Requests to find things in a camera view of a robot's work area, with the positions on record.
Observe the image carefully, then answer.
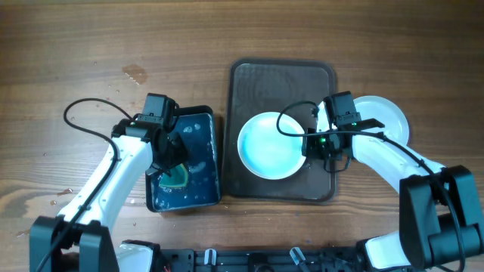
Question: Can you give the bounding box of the white plate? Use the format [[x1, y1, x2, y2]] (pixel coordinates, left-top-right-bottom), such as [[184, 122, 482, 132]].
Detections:
[[354, 96, 410, 145], [237, 112, 306, 180]]

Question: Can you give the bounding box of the left black cable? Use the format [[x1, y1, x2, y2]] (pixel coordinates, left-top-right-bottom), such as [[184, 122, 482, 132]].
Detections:
[[36, 97, 144, 272]]

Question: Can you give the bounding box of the black water basin tray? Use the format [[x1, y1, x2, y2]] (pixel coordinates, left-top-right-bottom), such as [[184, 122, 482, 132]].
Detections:
[[145, 106, 222, 212]]

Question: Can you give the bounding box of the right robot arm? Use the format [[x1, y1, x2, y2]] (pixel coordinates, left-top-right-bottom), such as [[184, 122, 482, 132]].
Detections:
[[302, 119, 483, 270]]

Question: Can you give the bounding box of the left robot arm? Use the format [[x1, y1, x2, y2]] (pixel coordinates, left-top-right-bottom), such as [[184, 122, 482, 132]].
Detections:
[[29, 118, 188, 271]]

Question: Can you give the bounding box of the white plate top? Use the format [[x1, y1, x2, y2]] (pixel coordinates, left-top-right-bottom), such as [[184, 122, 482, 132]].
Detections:
[[237, 112, 306, 180]]

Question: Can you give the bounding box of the black cable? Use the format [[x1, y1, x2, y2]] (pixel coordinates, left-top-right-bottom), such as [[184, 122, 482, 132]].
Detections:
[[36, 97, 144, 272], [275, 100, 468, 272]]

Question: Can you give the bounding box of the brown plastic serving tray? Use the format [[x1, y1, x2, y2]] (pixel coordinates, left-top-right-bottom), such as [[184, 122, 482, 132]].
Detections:
[[222, 58, 337, 205]]

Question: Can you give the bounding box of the green yellow sponge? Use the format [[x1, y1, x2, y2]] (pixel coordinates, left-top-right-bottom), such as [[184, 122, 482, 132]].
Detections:
[[159, 163, 188, 188]]

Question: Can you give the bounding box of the right black cable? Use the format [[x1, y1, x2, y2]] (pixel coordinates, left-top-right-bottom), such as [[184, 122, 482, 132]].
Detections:
[[275, 100, 468, 272]]

